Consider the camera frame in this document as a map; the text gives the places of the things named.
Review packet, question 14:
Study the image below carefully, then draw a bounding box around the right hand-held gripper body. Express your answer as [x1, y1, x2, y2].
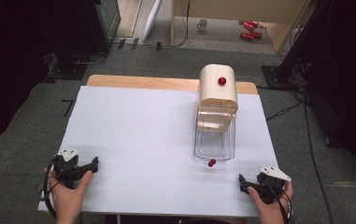
[249, 165, 292, 205]

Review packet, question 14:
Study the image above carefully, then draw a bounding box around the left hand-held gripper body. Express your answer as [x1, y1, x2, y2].
[53, 148, 90, 189]

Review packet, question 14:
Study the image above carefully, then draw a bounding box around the person's right hand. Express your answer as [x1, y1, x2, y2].
[247, 180, 294, 219]

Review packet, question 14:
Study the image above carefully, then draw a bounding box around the person's left hand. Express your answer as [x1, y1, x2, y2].
[44, 167, 94, 216]

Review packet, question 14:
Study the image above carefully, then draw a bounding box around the clear plastic container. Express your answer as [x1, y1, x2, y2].
[192, 102, 237, 162]

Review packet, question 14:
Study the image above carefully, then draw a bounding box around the white table sheet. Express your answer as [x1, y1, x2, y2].
[37, 85, 280, 218]

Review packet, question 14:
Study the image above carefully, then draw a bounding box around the cream container lid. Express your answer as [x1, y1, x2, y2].
[195, 63, 239, 134]

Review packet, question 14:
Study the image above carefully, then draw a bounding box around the black stand base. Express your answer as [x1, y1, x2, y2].
[47, 51, 89, 81]

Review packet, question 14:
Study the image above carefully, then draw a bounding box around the dark curtain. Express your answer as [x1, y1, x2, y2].
[0, 0, 88, 149]
[303, 0, 356, 190]

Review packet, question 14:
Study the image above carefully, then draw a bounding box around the black metal stand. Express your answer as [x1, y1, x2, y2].
[261, 0, 338, 91]

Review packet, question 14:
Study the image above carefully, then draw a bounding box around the black cabinet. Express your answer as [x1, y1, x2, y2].
[84, 0, 122, 54]

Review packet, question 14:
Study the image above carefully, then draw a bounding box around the red can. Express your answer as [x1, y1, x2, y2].
[240, 20, 260, 32]
[239, 31, 263, 41]

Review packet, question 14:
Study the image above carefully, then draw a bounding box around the white board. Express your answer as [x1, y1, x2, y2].
[142, 0, 164, 43]

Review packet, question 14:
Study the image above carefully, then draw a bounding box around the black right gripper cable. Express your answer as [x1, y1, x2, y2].
[261, 178, 293, 224]

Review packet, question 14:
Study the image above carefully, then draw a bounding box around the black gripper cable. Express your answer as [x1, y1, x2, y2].
[261, 178, 293, 224]
[40, 155, 62, 219]

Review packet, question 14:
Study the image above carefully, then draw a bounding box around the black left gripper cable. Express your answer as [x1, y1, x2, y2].
[40, 155, 62, 219]

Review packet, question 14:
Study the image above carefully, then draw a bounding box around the black floor cable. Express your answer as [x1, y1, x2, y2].
[294, 90, 335, 224]
[264, 101, 306, 122]

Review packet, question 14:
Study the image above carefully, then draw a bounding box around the black hanging cable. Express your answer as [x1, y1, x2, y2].
[161, 0, 191, 49]

